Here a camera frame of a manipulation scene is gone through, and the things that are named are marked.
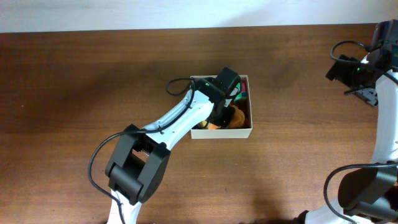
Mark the colourful puzzle cube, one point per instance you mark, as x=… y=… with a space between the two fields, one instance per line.
x=243 y=92

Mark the brown plush bear toy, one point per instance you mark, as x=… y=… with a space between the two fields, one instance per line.
x=238 y=119

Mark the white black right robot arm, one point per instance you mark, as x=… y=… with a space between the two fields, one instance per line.
x=366 y=193

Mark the white cardboard box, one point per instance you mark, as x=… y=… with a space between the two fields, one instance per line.
x=240 y=133

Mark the yellow plush pig toy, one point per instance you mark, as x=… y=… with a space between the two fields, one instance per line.
x=206 y=125

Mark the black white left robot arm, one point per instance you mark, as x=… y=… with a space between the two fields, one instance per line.
x=139 y=160

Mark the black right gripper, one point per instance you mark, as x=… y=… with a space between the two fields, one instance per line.
x=343 y=76

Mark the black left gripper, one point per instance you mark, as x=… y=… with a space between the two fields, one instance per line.
x=227 y=117

